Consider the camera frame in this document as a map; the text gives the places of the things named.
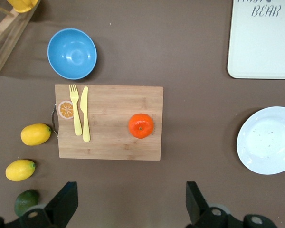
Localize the yellow plastic fork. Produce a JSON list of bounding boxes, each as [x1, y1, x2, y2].
[[69, 84, 83, 136]]

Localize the wooden peg drying rack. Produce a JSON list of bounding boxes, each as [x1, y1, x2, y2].
[[0, 0, 38, 76]]

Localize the yellow cup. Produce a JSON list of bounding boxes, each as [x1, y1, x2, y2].
[[9, 0, 38, 13]]

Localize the yellow lemon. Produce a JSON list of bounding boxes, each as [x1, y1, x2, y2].
[[20, 123, 52, 146], [5, 159, 36, 182]]

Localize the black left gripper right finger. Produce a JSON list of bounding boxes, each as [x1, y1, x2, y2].
[[185, 181, 279, 228]]

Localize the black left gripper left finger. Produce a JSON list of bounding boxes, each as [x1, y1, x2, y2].
[[0, 181, 78, 228]]

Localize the orange fruit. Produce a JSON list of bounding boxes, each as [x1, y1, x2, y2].
[[128, 113, 155, 139]]

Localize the wooden cutting board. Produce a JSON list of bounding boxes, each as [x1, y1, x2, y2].
[[51, 84, 164, 162]]

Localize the orange slice sticker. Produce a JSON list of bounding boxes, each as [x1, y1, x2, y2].
[[58, 100, 75, 120]]

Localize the cream bear print tray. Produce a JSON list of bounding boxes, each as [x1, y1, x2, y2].
[[227, 0, 285, 80]]

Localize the green lime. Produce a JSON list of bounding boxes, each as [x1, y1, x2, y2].
[[14, 189, 40, 218]]

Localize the white round plate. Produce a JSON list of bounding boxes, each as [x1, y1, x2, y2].
[[236, 106, 285, 176]]

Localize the blue bowl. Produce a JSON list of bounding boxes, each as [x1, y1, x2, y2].
[[47, 28, 98, 80]]

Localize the yellow plastic knife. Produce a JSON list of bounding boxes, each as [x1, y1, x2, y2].
[[79, 86, 91, 143]]

